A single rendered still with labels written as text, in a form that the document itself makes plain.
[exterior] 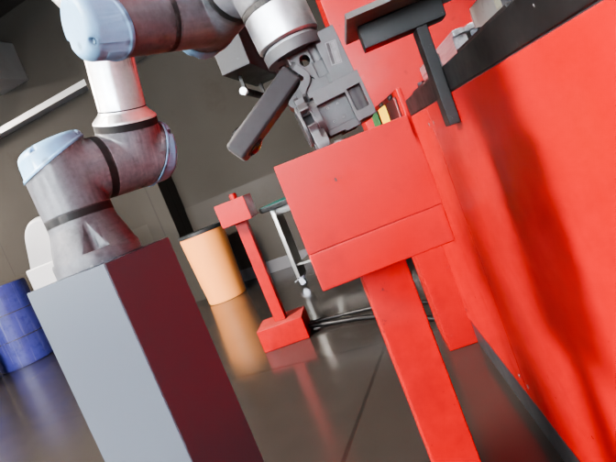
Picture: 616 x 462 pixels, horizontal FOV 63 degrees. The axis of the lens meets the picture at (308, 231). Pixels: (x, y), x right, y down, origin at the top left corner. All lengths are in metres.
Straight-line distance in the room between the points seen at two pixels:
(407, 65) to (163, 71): 3.72
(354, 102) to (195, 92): 4.52
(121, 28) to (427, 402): 0.58
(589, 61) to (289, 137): 4.29
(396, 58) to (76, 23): 1.33
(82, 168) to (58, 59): 5.11
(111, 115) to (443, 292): 1.30
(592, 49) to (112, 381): 0.80
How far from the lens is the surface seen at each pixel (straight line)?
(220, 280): 4.49
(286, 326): 2.64
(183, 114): 5.15
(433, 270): 1.85
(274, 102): 0.59
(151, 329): 0.89
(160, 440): 0.93
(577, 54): 0.50
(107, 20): 0.61
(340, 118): 0.59
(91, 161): 0.94
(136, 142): 0.97
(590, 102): 0.50
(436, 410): 0.72
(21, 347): 6.07
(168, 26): 0.64
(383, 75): 1.80
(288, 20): 0.59
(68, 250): 0.92
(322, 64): 0.61
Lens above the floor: 0.79
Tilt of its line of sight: 6 degrees down
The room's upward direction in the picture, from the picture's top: 22 degrees counter-clockwise
